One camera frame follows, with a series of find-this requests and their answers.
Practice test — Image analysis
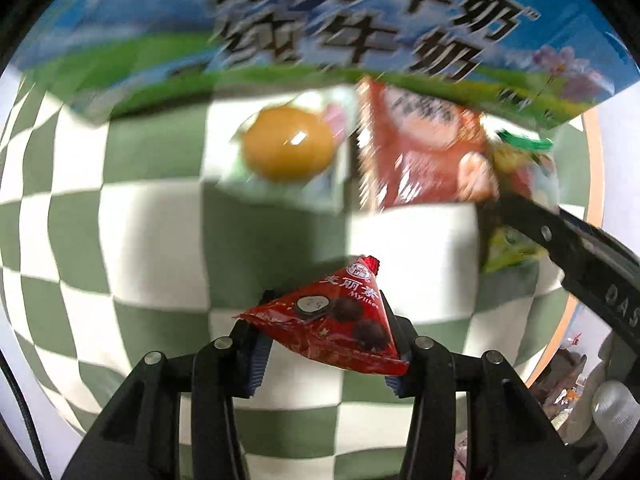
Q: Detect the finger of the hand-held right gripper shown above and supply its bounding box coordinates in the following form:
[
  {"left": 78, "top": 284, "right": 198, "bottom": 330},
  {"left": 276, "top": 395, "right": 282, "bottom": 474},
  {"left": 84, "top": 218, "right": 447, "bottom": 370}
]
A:
[{"left": 492, "top": 192, "right": 576, "bottom": 281}]

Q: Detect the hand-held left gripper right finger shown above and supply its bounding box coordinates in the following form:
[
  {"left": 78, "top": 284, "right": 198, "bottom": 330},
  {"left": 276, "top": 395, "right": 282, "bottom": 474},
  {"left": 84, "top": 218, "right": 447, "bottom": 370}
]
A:
[{"left": 384, "top": 312, "right": 583, "bottom": 480}]

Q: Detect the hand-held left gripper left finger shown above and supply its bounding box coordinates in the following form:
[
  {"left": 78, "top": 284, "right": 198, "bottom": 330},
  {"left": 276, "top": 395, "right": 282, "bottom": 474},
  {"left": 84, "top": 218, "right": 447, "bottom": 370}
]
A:
[{"left": 62, "top": 290, "right": 276, "bottom": 480}]

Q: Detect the colourful candy packet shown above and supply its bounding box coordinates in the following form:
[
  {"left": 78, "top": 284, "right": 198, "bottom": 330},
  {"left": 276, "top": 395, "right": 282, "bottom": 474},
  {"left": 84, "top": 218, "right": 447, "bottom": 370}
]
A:
[{"left": 482, "top": 127, "right": 561, "bottom": 273}]

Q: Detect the red triangular snack packet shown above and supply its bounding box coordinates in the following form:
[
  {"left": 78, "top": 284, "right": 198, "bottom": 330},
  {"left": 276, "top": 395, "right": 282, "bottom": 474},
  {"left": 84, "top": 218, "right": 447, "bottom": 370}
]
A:
[{"left": 232, "top": 256, "right": 411, "bottom": 377}]

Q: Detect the printed cardboard box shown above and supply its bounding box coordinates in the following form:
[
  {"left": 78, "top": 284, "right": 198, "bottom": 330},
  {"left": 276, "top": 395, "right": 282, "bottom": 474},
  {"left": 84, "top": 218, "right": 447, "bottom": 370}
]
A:
[{"left": 10, "top": 0, "right": 640, "bottom": 131}]

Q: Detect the red-brown snack packet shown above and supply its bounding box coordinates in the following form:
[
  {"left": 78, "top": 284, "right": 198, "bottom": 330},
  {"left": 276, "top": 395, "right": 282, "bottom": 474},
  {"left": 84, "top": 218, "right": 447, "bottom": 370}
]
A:
[{"left": 356, "top": 76, "right": 501, "bottom": 211}]

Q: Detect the pale plastic bottle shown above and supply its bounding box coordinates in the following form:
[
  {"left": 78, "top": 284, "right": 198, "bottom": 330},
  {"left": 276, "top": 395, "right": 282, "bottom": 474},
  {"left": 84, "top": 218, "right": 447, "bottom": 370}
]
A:
[{"left": 592, "top": 380, "right": 640, "bottom": 441}]

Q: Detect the green checkered mat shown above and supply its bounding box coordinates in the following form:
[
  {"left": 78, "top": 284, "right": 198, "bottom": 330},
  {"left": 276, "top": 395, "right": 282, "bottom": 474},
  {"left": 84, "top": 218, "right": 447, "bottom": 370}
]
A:
[{"left": 0, "top": 67, "right": 608, "bottom": 466}]

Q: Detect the egg yolk snack packet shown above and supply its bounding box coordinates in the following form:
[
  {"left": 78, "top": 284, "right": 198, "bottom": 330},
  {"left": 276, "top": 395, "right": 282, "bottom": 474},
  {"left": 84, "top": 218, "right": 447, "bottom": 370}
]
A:
[{"left": 220, "top": 87, "right": 353, "bottom": 211}]

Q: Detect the black cable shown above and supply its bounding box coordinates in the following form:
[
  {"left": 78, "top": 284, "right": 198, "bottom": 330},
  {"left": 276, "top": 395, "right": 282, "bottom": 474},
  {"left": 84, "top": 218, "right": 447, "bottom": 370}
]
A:
[{"left": 0, "top": 355, "right": 51, "bottom": 480}]

